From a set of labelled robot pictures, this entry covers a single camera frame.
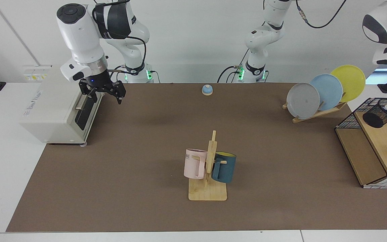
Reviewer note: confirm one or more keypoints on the pink cup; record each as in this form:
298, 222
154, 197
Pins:
193, 164

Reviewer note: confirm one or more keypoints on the black mesh pen holder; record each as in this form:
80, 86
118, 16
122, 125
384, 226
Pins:
378, 116

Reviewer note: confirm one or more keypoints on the wooden plate rack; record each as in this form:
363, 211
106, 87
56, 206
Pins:
328, 112

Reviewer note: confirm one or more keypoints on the yellow plate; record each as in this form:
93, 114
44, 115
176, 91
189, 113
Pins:
351, 79

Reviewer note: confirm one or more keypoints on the pale toaster oven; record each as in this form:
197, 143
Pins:
52, 111

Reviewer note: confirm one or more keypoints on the white socket box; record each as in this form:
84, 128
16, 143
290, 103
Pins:
37, 72

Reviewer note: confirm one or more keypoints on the wooden cup stand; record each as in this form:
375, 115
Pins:
208, 193

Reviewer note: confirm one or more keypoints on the grey plate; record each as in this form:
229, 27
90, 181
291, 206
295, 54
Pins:
302, 101

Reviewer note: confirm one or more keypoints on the light blue plate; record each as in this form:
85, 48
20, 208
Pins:
329, 89

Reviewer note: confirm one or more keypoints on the small blue round bell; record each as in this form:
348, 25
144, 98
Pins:
207, 90

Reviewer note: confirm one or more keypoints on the dark teal cup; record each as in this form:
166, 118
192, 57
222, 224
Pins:
225, 169

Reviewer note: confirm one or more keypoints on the brown table cloth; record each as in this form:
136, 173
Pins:
146, 188

